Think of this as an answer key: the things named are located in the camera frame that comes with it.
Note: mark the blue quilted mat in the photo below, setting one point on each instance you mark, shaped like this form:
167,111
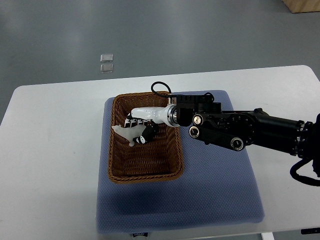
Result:
217,187

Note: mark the white polar bear figurine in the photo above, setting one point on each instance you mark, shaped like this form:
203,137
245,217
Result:
129,133

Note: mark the brown wicker basket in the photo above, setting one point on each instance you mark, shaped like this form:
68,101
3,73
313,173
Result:
158,160

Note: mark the upper metal floor plate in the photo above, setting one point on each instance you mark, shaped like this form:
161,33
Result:
106,57

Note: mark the wooden box corner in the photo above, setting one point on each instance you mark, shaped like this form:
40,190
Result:
302,6

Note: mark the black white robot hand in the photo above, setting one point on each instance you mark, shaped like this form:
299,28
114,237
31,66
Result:
151,118

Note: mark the black table control panel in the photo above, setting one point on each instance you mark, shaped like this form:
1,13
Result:
308,231

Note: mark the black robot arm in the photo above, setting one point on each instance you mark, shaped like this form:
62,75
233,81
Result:
235,130

